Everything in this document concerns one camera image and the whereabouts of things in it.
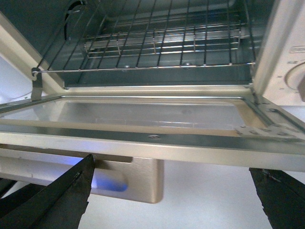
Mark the cream oven control knob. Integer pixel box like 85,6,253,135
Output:
285,63,305,90

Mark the metal wire oven rack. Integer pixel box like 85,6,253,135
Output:
38,0,256,74

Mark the cream Toshiba toaster oven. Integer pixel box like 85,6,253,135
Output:
0,0,305,105

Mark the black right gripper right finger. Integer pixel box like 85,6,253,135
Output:
249,168,305,229

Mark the glass oven door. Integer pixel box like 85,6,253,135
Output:
0,95,305,203

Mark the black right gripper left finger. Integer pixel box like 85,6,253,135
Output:
0,155,95,229

